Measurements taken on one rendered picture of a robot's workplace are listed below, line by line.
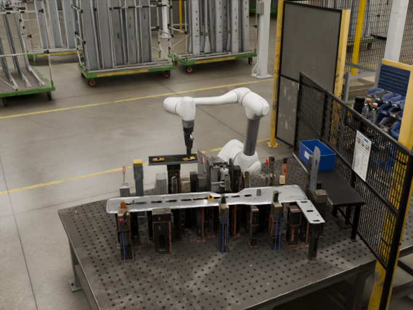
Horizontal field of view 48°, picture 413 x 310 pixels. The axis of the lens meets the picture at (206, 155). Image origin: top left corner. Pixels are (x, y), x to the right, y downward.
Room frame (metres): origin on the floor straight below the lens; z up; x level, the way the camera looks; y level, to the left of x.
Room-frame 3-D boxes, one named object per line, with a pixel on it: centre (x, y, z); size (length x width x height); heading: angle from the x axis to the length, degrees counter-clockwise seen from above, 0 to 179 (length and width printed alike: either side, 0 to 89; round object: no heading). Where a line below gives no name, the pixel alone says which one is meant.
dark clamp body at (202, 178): (3.00, 0.03, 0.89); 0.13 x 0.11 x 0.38; 8
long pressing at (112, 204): (2.80, -0.01, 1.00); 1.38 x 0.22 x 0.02; 98
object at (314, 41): (5.57, -1.22, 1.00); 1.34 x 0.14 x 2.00; 27
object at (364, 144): (2.85, -1.05, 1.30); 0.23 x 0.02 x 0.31; 8
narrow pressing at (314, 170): (2.90, -0.75, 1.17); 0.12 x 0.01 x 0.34; 8
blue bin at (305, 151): (3.33, -0.86, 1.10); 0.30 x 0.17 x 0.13; 15
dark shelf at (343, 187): (3.13, -0.89, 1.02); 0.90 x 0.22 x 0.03; 8
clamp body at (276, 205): (2.66, -0.46, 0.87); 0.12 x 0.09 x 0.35; 8
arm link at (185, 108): (3.12, 0.14, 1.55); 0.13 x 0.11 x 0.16; 45
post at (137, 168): (3.07, 0.50, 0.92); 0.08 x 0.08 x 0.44; 8
